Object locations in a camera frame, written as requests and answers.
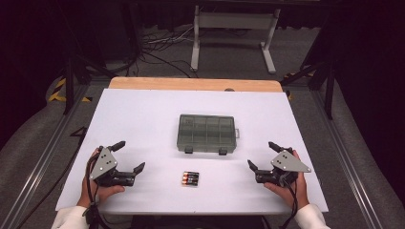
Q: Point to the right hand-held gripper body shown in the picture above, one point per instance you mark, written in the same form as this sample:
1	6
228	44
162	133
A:
286	162

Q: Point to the person's right hand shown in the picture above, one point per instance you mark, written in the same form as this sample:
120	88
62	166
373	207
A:
302	194

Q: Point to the black and copper battery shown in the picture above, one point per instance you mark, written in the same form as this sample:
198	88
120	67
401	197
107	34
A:
191	178
190	183
191	173

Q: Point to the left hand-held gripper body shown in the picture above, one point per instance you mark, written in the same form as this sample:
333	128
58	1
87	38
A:
103	165

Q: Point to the person's left hand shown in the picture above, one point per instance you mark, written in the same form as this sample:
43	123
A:
110	191

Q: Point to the white metal stand frame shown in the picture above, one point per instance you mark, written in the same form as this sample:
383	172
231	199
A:
235	20

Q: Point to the white board mat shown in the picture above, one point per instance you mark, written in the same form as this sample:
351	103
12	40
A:
143	120

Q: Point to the yellow and black hazard tape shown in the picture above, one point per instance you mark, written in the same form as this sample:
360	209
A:
55	95

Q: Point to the grey plastic organizer box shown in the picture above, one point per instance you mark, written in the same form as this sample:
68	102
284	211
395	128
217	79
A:
207	132

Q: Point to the aluminium floor rail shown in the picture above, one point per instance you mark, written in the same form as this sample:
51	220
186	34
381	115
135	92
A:
38	171
347	168

